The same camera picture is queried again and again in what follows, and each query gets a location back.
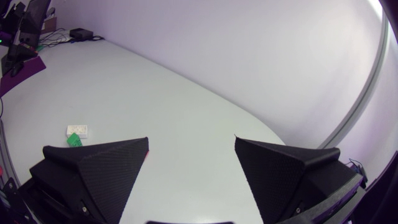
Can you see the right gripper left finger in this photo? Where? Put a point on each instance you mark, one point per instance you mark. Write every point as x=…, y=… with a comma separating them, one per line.
x=102, y=174

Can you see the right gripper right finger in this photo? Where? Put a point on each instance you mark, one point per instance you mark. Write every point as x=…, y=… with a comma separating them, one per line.
x=276, y=177

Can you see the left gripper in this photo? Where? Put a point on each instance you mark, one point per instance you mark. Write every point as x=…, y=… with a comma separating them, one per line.
x=19, y=52

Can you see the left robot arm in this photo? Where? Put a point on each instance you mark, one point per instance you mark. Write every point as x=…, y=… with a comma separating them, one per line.
x=32, y=20

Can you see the dark mat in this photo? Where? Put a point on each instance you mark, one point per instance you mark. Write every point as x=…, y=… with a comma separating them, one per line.
x=26, y=73

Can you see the green toy brick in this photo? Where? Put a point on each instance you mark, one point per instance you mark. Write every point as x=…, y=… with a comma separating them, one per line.
x=74, y=141

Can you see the white toy brick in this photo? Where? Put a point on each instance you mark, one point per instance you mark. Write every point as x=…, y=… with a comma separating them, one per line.
x=77, y=130

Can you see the black power brick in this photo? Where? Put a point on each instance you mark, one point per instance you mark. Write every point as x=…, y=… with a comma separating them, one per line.
x=81, y=33

